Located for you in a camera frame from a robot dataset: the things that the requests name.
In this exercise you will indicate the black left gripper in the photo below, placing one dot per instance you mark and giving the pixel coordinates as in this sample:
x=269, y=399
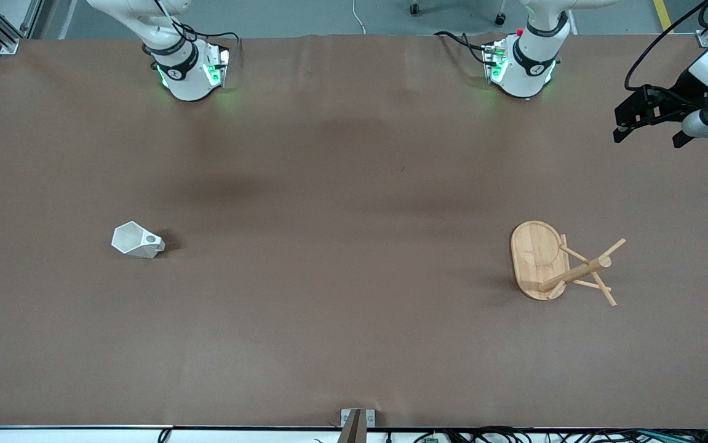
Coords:
x=680, y=92

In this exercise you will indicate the white faceted cup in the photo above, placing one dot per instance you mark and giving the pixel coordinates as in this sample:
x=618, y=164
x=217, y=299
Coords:
x=135, y=241

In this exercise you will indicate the brown table cover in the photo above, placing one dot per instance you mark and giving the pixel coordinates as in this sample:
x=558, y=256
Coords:
x=354, y=246

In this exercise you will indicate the wooden cup rack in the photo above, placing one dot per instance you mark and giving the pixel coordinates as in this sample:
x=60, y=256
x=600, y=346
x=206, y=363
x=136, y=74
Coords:
x=538, y=258

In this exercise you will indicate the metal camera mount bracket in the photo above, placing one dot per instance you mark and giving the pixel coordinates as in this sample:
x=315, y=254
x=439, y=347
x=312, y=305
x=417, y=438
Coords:
x=357, y=421

